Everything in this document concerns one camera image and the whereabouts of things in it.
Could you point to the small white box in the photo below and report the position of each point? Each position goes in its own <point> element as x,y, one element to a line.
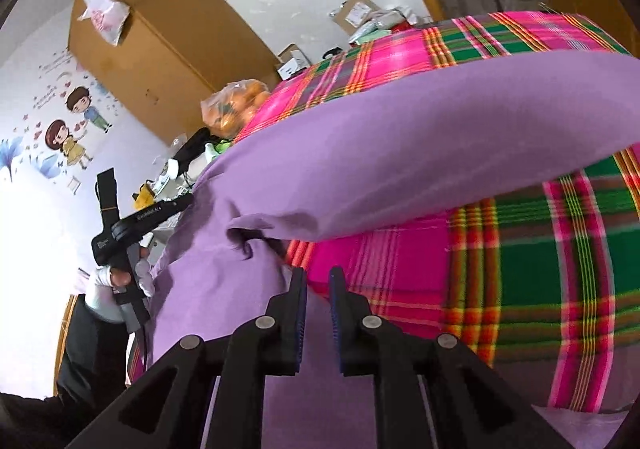
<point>295,63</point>

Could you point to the brown cardboard box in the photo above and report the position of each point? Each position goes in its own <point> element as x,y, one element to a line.
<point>356,11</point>

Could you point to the cartoon couple wall sticker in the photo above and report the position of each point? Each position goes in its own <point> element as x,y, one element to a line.
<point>65,129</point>

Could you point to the pink green plaid bedsheet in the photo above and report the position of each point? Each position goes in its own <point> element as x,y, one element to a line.
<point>540,289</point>

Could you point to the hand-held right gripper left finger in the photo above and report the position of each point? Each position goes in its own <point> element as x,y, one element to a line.
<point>299,324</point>

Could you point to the purple fleece garment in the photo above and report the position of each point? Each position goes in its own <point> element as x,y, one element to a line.
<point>400,144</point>

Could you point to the white plastic bag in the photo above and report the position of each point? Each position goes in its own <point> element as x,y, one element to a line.
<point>105,16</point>

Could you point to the wooden wardrobe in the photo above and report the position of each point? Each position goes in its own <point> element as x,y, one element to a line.
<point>165,54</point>

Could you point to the bag of oranges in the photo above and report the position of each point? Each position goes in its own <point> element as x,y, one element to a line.
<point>232,106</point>

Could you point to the person's left forearm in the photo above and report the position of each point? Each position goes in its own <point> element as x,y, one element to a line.
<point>100,299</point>

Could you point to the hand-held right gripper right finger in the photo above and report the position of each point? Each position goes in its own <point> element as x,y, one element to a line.
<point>336,324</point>

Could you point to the yellow bag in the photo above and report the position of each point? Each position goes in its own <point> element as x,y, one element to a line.
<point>143,196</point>

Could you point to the black bag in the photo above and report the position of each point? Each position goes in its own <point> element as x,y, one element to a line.
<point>192,149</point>

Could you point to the person's left hand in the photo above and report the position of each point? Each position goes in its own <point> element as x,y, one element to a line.
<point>121,277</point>

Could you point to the person's dark clothing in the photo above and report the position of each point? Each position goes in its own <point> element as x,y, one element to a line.
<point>85,379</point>

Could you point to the grey plastic parcel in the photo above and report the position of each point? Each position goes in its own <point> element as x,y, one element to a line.
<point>385,21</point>

